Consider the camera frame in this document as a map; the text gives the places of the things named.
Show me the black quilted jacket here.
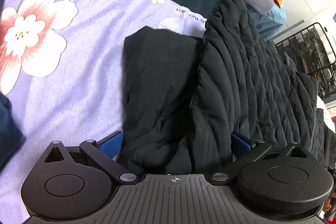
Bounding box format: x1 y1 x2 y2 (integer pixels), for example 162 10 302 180
118 0 335 174

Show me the dark navy garment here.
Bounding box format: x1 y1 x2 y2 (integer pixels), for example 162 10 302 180
0 93 23 170

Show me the lilac floral blanket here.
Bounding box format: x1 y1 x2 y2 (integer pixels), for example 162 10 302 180
1 0 206 223

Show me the black wire shelf rack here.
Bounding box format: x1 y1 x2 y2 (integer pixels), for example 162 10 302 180
275 22 335 100

